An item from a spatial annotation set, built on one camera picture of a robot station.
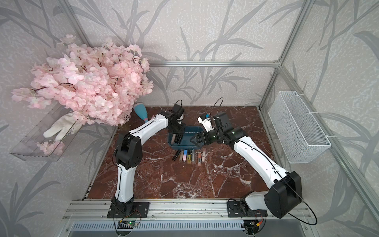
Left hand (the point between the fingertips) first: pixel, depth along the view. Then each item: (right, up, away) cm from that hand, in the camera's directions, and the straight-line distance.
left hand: (183, 131), depth 95 cm
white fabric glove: (-50, +5, -28) cm, 58 cm away
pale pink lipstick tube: (+13, -15, -2) cm, 20 cm away
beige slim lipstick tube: (-1, -15, -4) cm, 15 cm away
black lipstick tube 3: (-4, -15, -3) cm, 15 cm away
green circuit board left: (-25, -44, -23) cm, 56 cm away
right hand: (+9, -1, -19) cm, 21 cm away
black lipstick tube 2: (-5, -5, +4) cm, 8 cm away
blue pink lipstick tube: (+1, -16, -4) cm, 16 cm away
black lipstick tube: (-3, -5, +4) cm, 7 cm away
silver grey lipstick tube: (+7, -15, -4) cm, 17 cm away
